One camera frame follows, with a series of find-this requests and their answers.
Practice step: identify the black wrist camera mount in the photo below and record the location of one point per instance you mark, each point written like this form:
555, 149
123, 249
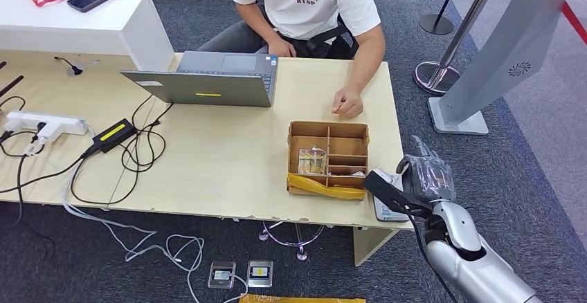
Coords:
380, 187

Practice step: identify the black power adapter yellow label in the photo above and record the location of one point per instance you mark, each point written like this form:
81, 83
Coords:
124, 138

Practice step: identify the white counter block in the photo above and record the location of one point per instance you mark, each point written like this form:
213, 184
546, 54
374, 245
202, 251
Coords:
91, 30

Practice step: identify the white power strip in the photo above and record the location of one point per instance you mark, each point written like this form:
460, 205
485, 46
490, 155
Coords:
27, 120

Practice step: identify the grey kiosk stand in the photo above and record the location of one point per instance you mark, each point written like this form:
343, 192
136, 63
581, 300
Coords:
504, 49

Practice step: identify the cardboard organizer box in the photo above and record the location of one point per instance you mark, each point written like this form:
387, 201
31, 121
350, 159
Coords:
348, 147

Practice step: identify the person's right hand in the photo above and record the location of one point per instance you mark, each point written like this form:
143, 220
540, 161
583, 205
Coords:
280, 48

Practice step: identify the black office chair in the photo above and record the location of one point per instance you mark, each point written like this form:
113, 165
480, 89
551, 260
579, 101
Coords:
323, 39

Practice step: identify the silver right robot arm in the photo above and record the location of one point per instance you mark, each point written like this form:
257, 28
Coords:
477, 269

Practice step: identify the chrome stool base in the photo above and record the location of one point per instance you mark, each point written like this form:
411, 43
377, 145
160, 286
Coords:
300, 254

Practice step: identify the person's left forearm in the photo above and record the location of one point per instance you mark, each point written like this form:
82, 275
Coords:
367, 58

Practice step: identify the black rod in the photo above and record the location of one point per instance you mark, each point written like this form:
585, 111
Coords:
11, 85

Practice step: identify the person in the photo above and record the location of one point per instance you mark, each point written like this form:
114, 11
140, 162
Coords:
302, 12

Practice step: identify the person's left hand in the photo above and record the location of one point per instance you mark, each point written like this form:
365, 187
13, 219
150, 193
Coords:
347, 104

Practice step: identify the yellow taped package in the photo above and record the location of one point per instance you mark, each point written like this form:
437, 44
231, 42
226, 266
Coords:
298, 299

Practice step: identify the floor socket with yellow label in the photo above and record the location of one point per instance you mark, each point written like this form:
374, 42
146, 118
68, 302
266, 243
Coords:
260, 274

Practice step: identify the white card reader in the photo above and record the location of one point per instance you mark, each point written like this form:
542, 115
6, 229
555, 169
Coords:
387, 213

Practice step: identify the person's right forearm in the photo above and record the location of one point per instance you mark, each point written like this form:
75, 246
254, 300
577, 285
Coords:
257, 22

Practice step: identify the pale wooden desk leg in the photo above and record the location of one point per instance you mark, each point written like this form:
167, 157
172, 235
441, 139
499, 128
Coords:
369, 246

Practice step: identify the black stanchion post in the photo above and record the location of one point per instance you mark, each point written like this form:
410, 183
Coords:
435, 23

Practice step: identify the clear plastic hand wrap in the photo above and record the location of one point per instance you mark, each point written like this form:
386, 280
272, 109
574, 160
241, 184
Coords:
435, 172

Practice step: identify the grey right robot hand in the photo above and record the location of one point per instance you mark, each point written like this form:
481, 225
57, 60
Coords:
431, 177

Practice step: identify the grey laptop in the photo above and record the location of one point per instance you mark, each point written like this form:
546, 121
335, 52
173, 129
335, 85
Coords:
206, 88

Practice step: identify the red barrier belt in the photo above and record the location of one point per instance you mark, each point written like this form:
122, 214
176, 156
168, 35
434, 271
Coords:
575, 22

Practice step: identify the floor socket with white plug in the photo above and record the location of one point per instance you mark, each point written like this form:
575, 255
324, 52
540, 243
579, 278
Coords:
221, 275

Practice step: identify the chrome stanchion post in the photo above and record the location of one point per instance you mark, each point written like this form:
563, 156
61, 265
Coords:
435, 78

